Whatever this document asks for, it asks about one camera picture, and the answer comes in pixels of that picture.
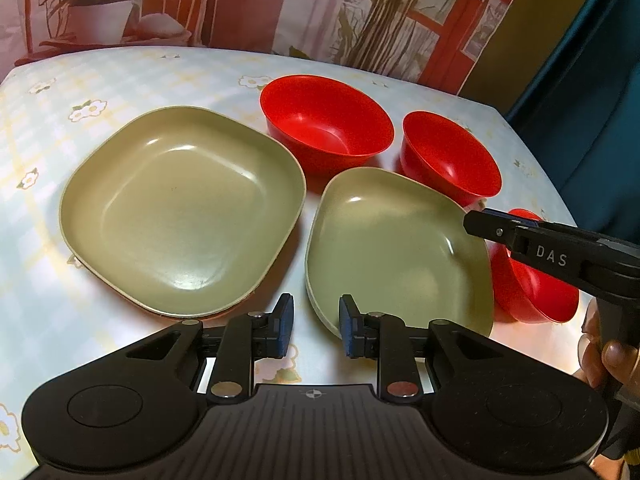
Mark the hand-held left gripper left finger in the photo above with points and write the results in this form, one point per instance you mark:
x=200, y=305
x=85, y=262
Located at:
x=286, y=326

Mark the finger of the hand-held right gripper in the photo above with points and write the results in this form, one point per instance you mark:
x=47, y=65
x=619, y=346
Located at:
x=560, y=230
x=500, y=237

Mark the olive fabric strip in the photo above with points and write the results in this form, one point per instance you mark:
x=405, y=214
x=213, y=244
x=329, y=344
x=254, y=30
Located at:
x=540, y=20

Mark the teal curtain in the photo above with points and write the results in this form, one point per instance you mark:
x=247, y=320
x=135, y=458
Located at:
x=600, y=110

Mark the green square plate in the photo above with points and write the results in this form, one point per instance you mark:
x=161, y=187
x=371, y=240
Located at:
x=395, y=250
x=185, y=210

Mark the red plastic bowl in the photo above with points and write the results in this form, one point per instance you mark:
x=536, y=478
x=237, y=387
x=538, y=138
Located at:
x=535, y=295
x=450, y=160
x=325, y=115

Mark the wall poster with plants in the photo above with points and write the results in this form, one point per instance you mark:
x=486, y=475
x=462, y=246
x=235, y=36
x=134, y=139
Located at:
x=250, y=5

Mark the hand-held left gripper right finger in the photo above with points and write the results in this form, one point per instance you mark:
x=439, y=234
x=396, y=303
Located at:
x=347, y=331

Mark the person's right hand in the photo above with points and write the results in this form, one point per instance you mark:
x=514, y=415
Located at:
x=620, y=365

